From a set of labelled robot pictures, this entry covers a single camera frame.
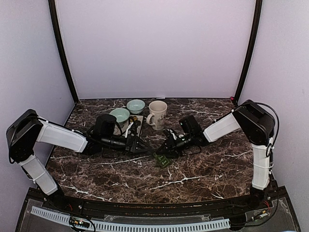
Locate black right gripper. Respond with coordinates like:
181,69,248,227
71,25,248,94
156,133,194,159

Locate black frame post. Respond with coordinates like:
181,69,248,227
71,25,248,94
232,0,263,105
48,0,79,104

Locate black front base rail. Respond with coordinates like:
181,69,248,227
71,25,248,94
26,188,285,219

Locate celadon ceramic bowl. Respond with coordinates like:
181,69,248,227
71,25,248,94
109,108,130,131
126,99,145,115

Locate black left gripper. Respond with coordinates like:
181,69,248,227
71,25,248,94
101,134,152,157

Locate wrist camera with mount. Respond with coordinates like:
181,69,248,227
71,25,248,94
123,120,141,138
163,129,179,140

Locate black left frame post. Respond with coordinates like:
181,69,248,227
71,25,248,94
48,0,79,104

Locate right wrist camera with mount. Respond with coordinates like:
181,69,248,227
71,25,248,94
163,129,179,140

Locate beige printed ceramic mug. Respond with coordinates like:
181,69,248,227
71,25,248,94
146,101,168,131

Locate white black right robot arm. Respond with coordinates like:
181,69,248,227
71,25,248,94
154,100,279,210

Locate white slotted cable duct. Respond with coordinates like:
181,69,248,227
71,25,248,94
30,206,230,232

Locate floral square ceramic plate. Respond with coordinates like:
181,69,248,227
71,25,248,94
114,115,144,138

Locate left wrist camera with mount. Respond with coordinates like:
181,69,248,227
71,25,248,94
123,120,141,138

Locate black right frame post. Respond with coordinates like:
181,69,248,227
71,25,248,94
232,0,263,105

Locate green weekly pill organizer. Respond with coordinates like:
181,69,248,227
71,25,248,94
153,152,172,168

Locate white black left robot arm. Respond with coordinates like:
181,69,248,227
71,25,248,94
6,109,153,211

